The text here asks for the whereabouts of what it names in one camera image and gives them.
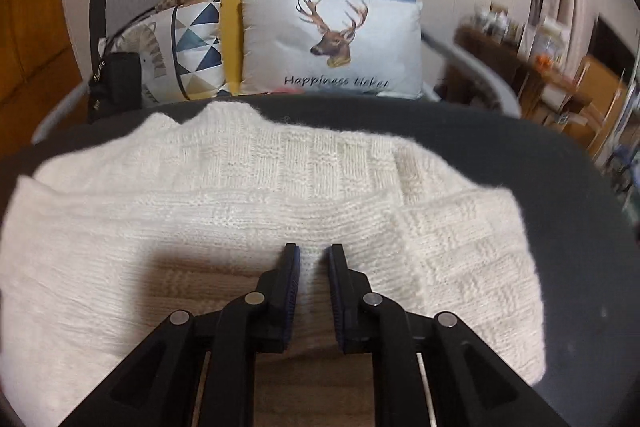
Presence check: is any black handbag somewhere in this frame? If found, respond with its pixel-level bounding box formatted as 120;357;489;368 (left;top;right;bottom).
87;0;226;122

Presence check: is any geometric triangle print cushion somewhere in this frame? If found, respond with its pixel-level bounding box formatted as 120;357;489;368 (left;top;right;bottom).
97;0;226;105

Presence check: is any black monitor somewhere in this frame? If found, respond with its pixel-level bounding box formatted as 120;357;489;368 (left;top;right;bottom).
585;14;640;82

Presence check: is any white knit sweater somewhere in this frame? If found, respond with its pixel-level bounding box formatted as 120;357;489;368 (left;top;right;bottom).
0;101;546;413

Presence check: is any wooden side desk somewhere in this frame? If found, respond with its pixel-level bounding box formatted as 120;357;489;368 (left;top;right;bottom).
455;24;596;128

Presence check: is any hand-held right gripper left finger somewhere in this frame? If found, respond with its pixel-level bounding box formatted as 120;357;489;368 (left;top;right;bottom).
57;243;301;427

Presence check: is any group of jars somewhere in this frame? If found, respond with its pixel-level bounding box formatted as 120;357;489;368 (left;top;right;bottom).
470;4;521;42

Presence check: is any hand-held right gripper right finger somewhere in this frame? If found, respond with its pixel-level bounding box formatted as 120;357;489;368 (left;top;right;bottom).
327;243;571;427

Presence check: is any white deer print cushion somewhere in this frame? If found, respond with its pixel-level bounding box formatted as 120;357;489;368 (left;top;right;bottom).
239;0;425;100

